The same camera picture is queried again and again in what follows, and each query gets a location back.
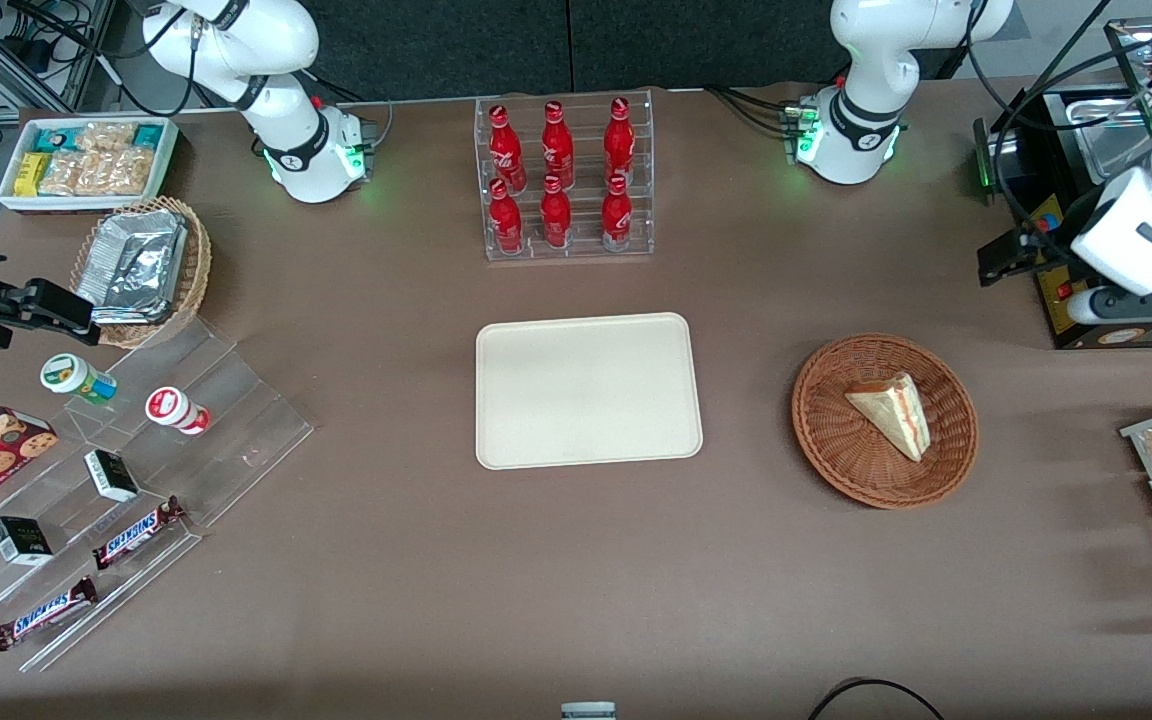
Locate silver foil packets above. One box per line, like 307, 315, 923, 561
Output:
75, 208, 190, 325

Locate red lidded yogurt cup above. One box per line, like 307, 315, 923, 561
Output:
144, 386, 212, 437

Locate green lidded yogurt cup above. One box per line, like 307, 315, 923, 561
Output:
40, 353, 120, 407

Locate small black box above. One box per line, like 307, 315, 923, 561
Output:
0, 515, 55, 568
83, 449, 141, 504

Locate white rectangular snack bin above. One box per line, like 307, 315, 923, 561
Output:
0, 116, 181, 215

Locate black looped cable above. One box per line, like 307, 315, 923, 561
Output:
805, 677, 948, 720

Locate Snickers chocolate bar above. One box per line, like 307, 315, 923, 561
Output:
0, 576, 100, 653
91, 495, 188, 572

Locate black cable bundle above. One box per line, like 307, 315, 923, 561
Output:
4, 0, 199, 118
704, 84, 803, 137

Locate cream plastic tray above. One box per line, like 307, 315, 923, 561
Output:
475, 312, 704, 471

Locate brown wicker basket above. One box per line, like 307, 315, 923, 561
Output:
791, 333, 980, 510

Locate red cola bottle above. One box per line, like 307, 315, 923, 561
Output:
601, 173, 635, 252
541, 100, 576, 185
489, 104, 528, 187
488, 178, 526, 254
603, 96, 637, 183
540, 175, 574, 250

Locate clear cracker bag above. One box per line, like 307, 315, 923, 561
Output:
94, 147, 156, 197
39, 150, 99, 197
76, 121, 138, 154

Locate aluminium frame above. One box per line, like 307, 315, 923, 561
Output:
0, 0, 119, 113

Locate clear acrylic bottle rack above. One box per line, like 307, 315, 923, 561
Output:
474, 88, 656, 264

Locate light wicker basket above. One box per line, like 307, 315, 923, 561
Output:
69, 196, 214, 350

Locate black countertop appliance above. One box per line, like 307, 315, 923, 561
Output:
972, 84, 1152, 351

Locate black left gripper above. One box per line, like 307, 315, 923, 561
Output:
977, 222, 1089, 289

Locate long black cable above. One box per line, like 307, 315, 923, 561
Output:
964, 0, 1152, 241

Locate triangle sandwich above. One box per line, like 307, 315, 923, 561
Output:
844, 372, 932, 463

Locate stainless steel pan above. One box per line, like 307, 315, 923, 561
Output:
1044, 88, 1152, 189

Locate clear acrylic stepped stand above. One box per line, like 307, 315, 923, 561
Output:
0, 315, 316, 674

